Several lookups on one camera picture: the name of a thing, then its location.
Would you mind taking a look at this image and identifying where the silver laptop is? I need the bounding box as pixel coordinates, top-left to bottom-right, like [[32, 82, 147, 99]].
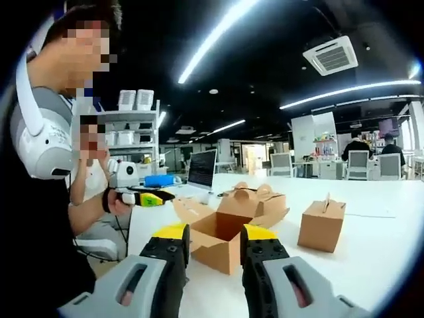
[[178, 148, 220, 197]]

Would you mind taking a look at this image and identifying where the blue box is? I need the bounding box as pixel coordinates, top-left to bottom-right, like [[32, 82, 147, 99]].
[[144, 174, 176, 188]]

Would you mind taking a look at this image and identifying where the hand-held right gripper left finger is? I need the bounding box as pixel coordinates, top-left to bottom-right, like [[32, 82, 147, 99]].
[[59, 223, 191, 318]]

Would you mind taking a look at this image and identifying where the white grey worn device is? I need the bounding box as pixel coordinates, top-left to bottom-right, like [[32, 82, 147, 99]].
[[9, 49, 76, 180]]

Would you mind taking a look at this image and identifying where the short ceiling light strip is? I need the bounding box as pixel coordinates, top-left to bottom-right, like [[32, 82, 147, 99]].
[[211, 119, 247, 135]]

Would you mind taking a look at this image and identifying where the grey office chair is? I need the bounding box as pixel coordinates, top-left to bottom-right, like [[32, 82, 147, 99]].
[[269, 152, 294, 178], [347, 150, 370, 182], [378, 152, 403, 182]]

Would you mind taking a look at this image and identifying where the straight ceiling light strip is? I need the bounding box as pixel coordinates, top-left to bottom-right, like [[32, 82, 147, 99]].
[[177, 0, 263, 85]]

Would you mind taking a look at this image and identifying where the shelf with colourful goods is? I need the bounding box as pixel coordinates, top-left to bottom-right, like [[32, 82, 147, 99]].
[[312, 130, 339, 160]]

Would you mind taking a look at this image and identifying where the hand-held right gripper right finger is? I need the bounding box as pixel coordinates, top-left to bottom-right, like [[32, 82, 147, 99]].
[[239, 223, 370, 318]]

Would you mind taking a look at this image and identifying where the stack of white bins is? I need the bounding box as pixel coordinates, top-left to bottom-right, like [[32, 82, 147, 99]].
[[135, 88, 155, 112], [118, 89, 137, 112]]

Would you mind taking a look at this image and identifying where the black wrist strap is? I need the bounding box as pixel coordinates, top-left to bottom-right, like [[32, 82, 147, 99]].
[[101, 186, 115, 213]]

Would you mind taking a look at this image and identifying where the purple wall screen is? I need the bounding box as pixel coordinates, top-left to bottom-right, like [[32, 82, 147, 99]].
[[378, 118, 399, 138]]

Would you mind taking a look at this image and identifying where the black cable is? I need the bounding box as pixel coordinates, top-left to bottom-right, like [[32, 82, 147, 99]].
[[115, 214, 131, 260]]

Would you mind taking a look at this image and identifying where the white metal shelf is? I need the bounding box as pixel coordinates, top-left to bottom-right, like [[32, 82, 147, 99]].
[[98, 99, 162, 177]]

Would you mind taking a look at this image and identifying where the ceiling air conditioner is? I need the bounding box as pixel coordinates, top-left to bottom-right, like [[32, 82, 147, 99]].
[[301, 34, 360, 78]]

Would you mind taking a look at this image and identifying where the person's left hand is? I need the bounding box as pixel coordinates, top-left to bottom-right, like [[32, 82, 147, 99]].
[[110, 191, 136, 217]]

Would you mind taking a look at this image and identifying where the curved ceiling light strip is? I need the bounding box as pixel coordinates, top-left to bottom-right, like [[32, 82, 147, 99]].
[[279, 79, 422, 111]]

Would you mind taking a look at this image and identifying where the person's head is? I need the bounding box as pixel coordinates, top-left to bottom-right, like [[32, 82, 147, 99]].
[[32, 0, 124, 97]]

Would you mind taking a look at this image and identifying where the white chair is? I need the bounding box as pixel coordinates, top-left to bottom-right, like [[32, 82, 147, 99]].
[[74, 236, 121, 263]]

